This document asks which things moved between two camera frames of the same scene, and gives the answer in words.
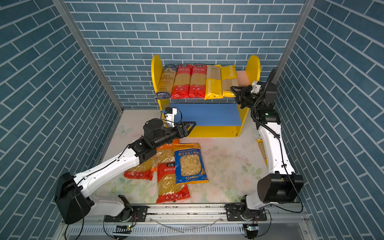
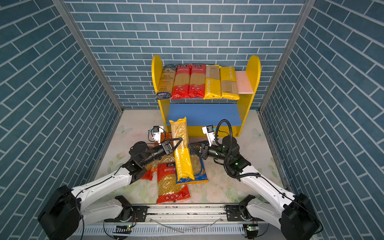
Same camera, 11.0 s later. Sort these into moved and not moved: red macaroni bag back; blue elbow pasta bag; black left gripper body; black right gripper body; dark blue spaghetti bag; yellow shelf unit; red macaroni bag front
Moved: black left gripper body; black right gripper body
Not moved: dark blue spaghetti bag; blue elbow pasta bag; red macaroni bag front; red macaroni bag back; yellow shelf unit
